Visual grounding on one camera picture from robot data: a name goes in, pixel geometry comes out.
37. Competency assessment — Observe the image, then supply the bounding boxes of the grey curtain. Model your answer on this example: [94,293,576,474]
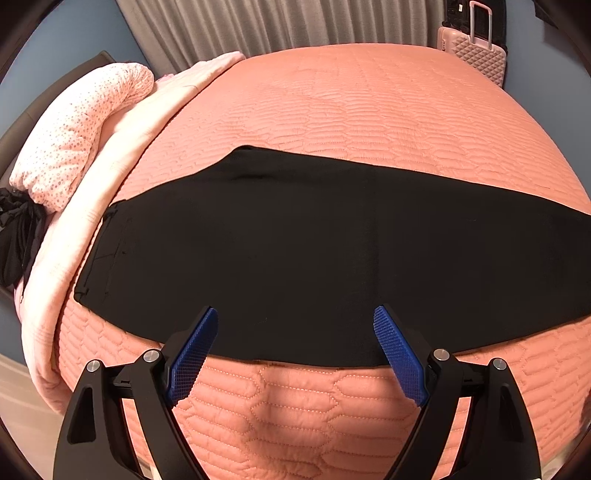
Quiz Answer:
[115,0,446,77]

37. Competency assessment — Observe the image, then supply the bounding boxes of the pink quilted bedspread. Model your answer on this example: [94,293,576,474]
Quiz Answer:
[53,44,591,480]

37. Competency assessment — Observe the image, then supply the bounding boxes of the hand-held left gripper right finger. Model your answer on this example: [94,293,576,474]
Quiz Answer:
[372,305,543,480]

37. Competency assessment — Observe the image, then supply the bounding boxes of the black suitcase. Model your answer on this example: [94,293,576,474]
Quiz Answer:
[441,0,492,28]

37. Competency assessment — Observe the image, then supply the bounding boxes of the dark bed headboard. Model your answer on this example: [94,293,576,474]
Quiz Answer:
[0,51,116,185]

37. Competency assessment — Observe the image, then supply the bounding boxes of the pink suitcase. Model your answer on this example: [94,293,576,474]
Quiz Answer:
[436,1,508,88]

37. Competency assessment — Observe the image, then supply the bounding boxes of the black pants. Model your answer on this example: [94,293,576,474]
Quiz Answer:
[74,145,591,370]

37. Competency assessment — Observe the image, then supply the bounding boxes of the light pink blanket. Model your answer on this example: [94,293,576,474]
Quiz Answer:
[14,51,247,414]

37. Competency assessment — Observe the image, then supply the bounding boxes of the black cloth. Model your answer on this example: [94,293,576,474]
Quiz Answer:
[0,187,49,289]

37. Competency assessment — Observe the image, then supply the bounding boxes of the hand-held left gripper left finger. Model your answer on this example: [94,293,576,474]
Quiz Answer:
[53,305,220,480]

